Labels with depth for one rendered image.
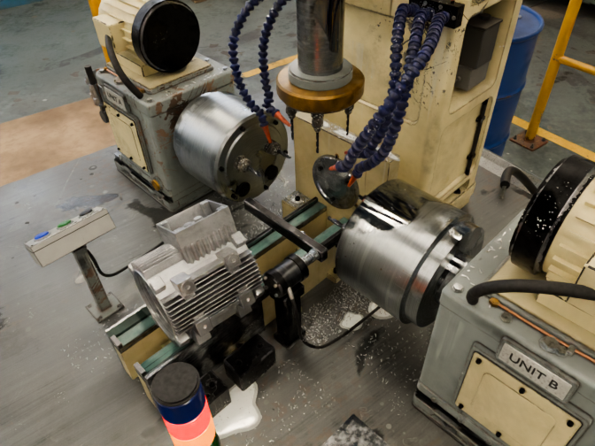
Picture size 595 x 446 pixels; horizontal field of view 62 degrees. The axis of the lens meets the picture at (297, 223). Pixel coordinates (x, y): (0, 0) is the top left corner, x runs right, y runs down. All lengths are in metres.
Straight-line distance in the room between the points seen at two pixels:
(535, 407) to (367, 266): 0.35
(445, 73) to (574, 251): 0.50
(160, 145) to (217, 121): 0.23
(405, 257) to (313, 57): 0.41
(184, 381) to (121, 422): 0.50
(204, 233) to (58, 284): 0.58
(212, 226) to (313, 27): 0.41
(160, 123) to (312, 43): 0.55
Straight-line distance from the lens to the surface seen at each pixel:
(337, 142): 1.18
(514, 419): 0.93
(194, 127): 1.28
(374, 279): 0.95
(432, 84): 1.12
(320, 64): 0.99
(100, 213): 1.16
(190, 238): 0.96
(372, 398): 1.11
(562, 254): 0.76
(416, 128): 1.18
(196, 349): 1.06
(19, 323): 1.41
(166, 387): 0.67
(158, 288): 0.93
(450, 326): 0.88
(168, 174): 1.46
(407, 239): 0.92
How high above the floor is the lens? 1.78
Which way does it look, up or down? 42 degrees down
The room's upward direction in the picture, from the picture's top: 2 degrees counter-clockwise
